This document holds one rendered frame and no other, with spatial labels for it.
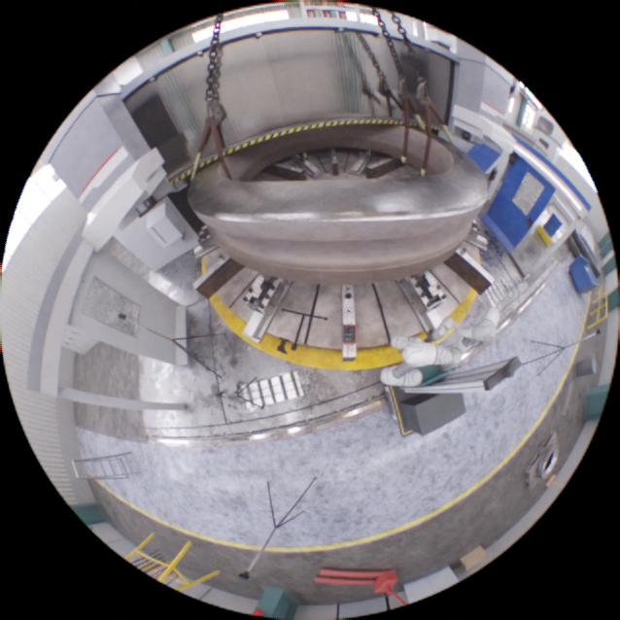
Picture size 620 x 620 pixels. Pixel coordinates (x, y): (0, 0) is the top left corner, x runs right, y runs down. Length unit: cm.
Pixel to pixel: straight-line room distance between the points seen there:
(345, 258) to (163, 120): 392
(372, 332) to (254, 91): 434
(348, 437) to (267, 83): 561
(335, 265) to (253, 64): 373
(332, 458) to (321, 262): 246
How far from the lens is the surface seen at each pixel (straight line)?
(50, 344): 256
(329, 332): 239
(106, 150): 302
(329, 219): 137
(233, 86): 401
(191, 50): 415
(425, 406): 197
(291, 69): 414
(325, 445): 275
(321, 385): 262
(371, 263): 188
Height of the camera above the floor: 260
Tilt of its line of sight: 65 degrees down
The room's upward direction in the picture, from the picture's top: 21 degrees counter-clockwise
